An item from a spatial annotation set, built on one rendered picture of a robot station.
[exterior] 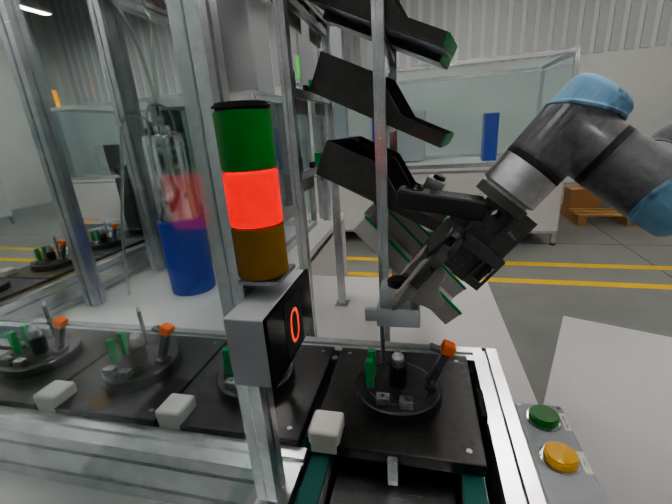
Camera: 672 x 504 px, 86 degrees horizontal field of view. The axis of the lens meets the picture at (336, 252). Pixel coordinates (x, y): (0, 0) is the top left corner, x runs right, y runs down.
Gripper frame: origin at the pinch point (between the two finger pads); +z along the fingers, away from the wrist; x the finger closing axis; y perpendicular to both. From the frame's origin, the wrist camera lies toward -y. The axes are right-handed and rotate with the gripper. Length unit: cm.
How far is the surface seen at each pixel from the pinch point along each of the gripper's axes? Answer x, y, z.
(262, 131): -20.3, -22.3, -12.6
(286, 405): -5.5, -1.9, 25.1
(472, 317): 47, 33, 11
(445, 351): -1.1, 11.5, 2.3
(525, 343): 174, 128, 44
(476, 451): -10.0, 20.3, 7.2
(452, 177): 388, 53, 2
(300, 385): -0.5, -1.3, 24.6
